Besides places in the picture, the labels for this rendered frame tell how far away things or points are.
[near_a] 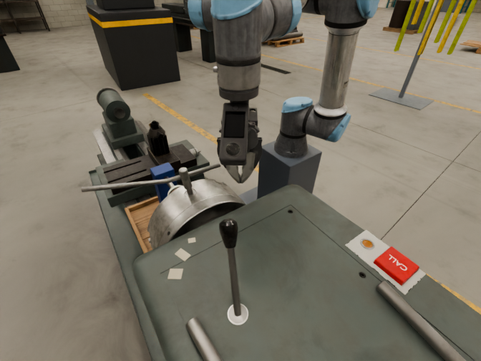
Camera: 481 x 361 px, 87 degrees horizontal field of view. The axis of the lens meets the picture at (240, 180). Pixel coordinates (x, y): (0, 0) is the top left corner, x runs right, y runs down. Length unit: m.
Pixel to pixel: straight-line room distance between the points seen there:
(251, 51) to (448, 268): 2.33
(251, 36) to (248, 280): 0.42
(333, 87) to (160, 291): 0.77
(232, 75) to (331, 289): 0.42
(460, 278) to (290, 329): 2.13
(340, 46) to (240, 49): 0.50
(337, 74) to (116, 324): 1.84
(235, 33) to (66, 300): 2.06
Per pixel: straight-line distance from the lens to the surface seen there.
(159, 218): 0.74
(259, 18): 0.44
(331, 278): 0.55
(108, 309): 2.07
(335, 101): 0.96
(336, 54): 0.89
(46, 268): 2.49
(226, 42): 0.43
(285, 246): 0.57
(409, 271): 0.61
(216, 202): 0.69
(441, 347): 0.55
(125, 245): 1.59
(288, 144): 1.10
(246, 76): 0.44
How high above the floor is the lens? 1.71
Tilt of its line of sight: 39 degrees down
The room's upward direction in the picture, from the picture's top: straight up
